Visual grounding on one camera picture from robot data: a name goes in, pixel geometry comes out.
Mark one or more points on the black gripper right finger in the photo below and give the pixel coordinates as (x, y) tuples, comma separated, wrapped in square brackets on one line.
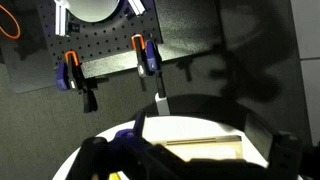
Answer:
[(285, 156)]

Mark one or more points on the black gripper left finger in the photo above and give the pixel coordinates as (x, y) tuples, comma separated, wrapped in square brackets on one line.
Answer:
[(110, 156)]

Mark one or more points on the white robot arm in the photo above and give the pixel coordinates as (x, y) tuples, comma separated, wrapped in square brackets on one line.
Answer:
[(91, 10)]

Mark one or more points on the wooden tray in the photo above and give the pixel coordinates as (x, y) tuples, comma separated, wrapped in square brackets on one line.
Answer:
[(213, 146)]

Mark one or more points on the white table base bar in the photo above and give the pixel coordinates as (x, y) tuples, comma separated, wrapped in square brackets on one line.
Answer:
[(162, 105)]

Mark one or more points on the blue and orange bar clamp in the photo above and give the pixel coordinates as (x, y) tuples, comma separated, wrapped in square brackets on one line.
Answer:
[(75, 78), (150, 61)]

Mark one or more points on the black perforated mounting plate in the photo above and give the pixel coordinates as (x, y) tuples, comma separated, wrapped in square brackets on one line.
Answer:
[(106, 40)]

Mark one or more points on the black base platform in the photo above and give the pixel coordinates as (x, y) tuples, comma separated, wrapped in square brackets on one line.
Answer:
[(190, 30)]

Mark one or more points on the aluminium mounting bracket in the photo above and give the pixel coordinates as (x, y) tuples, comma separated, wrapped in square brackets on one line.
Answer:
[(61, 18), (136, 6)]

